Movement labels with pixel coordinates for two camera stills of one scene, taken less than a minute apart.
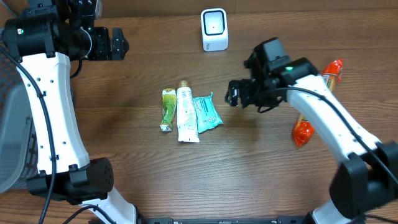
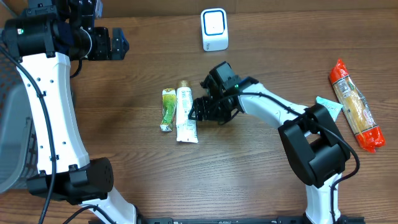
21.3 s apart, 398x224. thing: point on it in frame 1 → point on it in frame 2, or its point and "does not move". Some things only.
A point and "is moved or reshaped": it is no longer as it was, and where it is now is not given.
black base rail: x=167 y=220 does not move
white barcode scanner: x=214 y=29 does not move
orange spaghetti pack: x=303 y=130 is moved or reshaped
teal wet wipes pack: x=207 y=114 is moved or reshaped
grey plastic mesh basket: x=18 y=158 does not move
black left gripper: x=109 y=43 does not move
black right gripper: x=244 y=93 → x=203 y=109
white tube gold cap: x=186 y=121 does not move
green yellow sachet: x=169 y=104 does not move
